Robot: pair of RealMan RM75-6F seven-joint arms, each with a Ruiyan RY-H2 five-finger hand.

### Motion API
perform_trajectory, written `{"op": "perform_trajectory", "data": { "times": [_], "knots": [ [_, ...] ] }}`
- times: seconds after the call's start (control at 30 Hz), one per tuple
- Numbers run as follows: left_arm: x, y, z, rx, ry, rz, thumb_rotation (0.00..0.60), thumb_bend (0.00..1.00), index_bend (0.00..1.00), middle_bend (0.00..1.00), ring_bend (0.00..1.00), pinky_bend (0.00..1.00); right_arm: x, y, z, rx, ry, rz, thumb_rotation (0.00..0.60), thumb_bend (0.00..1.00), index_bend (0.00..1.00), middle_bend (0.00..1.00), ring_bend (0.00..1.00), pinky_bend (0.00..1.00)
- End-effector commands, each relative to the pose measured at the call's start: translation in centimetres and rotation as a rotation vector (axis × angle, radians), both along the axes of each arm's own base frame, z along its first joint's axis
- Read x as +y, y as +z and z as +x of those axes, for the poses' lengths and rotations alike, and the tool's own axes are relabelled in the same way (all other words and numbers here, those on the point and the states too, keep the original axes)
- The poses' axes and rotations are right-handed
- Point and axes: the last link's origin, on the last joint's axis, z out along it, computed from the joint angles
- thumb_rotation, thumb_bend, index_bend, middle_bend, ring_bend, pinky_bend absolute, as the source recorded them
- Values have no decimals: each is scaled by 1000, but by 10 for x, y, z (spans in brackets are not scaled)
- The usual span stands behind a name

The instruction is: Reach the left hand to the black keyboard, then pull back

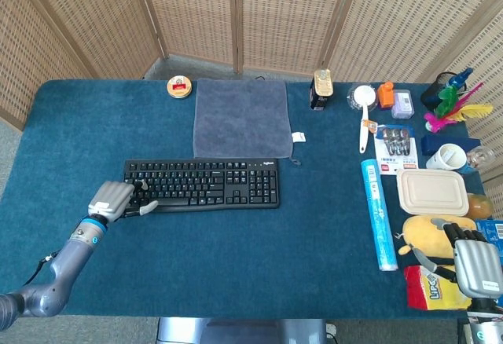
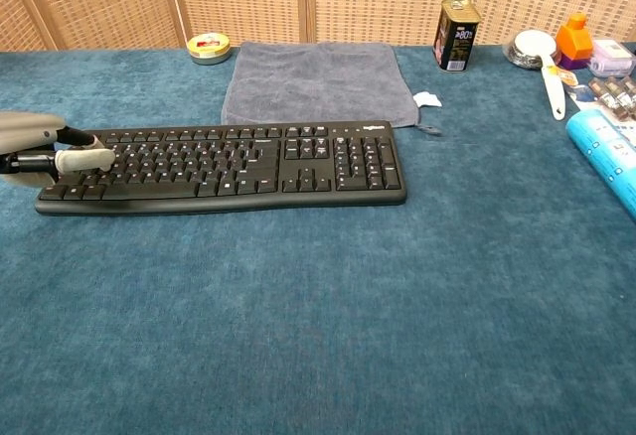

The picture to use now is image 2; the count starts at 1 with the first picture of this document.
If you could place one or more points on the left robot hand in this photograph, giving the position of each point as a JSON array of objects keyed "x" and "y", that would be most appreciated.
[{"x": 79, "y": 159}]

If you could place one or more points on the black computer keyboard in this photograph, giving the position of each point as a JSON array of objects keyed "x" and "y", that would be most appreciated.
[{"x": 228, "y": 167}]

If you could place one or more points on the round yellow tin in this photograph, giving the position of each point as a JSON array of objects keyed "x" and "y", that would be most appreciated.
[{"x": 209, "y": 48}]

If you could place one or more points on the grey terry towel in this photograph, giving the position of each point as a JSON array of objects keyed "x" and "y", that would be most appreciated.
[{"x": 318, "y": 82}]

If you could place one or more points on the blue table cloth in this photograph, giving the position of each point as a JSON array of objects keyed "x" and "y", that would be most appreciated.
[{"x": 318, "y": 296}]

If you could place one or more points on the woven bamboo folding screen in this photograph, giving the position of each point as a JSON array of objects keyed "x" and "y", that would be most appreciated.
[{"x": 318, "y": 0}]

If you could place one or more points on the black and gold can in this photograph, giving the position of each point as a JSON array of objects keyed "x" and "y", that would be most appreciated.
[{"x": 454, "y": 38}]

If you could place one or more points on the metal scouring pad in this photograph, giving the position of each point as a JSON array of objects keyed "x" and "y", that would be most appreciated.
[{"x": 517, "y": 55}]

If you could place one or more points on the white plastic scoop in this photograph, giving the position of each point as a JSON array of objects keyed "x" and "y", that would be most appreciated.
[{"x": 544, "y": 65}]

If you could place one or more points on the small orange sachet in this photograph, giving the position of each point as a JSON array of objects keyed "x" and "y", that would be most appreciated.
[{"x": 565, "y": 76}]

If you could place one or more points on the orange and purple bottle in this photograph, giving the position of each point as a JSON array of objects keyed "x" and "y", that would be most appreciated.
[{"x": 575, "y": 43}]

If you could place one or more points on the light blue cylindrical roll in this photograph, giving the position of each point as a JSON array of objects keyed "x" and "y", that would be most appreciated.
[{"x": 608, "y": 149}]

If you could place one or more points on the pack of small bottles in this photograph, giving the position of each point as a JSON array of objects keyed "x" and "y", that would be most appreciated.
[{"x": 613, "y": 95}]

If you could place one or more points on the clear plastic box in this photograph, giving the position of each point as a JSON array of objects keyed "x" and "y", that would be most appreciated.
[{"x": 612, "y": 56}]

